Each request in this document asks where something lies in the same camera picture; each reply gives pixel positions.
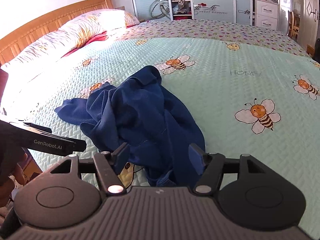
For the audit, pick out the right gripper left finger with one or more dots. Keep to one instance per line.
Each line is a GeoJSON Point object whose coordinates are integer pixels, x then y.
{"type": "Point", "coordinates": [108, 166]}

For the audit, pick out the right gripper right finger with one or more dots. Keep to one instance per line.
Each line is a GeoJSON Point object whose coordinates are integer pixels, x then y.
{"type": "Point", "coordinates": [209, 168]}

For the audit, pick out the blue knit sweater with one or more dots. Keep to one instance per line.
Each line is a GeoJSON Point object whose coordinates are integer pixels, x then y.
{"type": "Point", "coordinates": [154, 123]}

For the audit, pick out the person's left hand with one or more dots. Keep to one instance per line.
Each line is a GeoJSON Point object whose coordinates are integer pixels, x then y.
{"type": "Point", "coordinates": [8, 186]}

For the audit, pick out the mint quilted bee bedspread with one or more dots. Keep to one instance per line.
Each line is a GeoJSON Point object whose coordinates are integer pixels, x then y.
{"type": "Point", "coordinates": [242, 96]}

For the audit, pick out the wooden headboard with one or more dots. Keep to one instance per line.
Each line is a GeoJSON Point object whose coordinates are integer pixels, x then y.
{"type": "Point", "coordinates": [17, 40]}

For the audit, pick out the floral pillow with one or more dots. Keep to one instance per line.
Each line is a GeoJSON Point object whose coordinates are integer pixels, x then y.
{"type": "Point", "coordinates": [72, 35]}

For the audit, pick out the white drawer cabinet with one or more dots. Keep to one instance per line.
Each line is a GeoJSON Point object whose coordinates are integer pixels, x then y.
{"type": "Point", "coordinates": [266, 14]}

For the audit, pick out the sliding door wardrobe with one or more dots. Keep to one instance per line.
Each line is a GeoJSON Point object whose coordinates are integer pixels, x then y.
{"type": "Point", "coordinates": [233, 11]}

